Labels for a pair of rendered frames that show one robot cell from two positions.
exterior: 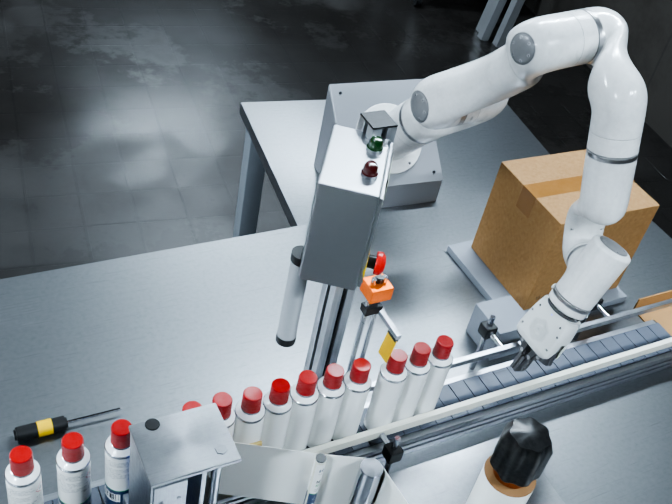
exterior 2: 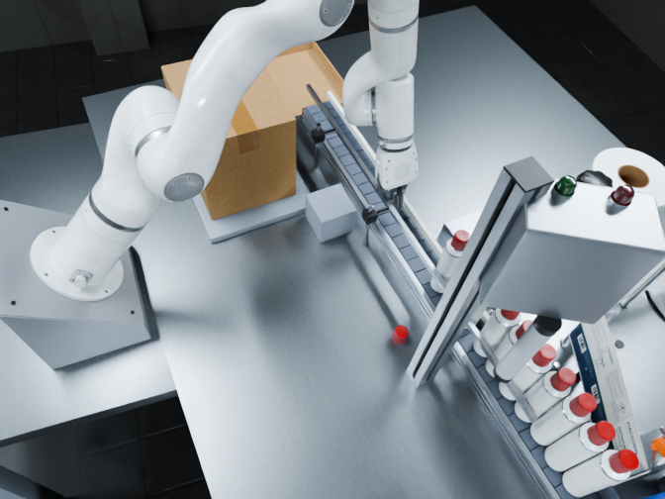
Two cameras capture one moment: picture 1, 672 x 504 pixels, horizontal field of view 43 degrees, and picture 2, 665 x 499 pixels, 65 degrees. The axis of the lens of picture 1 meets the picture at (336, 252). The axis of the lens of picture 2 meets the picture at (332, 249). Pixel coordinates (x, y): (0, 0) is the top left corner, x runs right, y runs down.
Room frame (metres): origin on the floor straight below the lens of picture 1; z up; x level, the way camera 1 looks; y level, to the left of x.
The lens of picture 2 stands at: (1.37, 0.45, 1.96)
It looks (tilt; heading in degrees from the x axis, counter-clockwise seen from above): 56 degrees down; 274
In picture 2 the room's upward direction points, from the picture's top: 6 degrees clockwise
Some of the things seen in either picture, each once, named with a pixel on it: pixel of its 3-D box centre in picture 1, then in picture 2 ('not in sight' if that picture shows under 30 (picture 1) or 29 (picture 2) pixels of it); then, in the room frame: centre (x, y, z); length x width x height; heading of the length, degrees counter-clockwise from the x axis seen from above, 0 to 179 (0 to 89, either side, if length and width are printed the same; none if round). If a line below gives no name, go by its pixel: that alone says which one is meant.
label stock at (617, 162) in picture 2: not in sight; (618, 195); (0.71, -0.55, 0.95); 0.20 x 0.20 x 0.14
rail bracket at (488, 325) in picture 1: (488, 350); (374, 223); (1.33, -0.37, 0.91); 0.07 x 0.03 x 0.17; 35
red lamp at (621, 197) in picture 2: (370, 168); (623, 194); (1.05, -0.02, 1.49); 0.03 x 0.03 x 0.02
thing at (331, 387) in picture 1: (325, 406); (512, 349); (1.02, -0.04, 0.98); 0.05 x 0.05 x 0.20
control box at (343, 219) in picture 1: (346, 207); (560, 251); (1.09, 0.00, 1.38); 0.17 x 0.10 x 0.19; 0
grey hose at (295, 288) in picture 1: (293, 298); (523, 349); (1.07, 0.05, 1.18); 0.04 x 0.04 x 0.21
